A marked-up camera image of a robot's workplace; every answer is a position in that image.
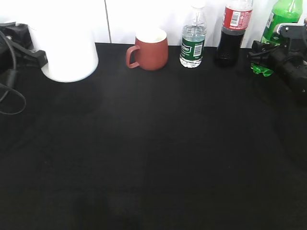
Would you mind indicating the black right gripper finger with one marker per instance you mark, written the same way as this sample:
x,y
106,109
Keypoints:
x,y
262,54

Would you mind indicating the green soda bottle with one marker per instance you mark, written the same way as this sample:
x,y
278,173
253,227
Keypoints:
x,y
283,11

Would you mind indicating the cola bottle red label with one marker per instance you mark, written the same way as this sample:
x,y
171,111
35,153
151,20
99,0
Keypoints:
x,y
237,14

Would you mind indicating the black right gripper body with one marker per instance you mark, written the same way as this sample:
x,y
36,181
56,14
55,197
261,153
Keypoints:
x,y
289,59

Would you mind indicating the cestbon water bottle green label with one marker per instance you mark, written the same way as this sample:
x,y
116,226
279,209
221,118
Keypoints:
x,y
193,36

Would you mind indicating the white ceramic mug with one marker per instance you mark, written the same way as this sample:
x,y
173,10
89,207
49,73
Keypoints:
x,y
67,41

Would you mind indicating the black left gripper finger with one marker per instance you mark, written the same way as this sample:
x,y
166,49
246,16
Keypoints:
x,y
29,58

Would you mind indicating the red ceramic mug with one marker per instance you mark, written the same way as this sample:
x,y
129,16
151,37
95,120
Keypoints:
x,y
150,51

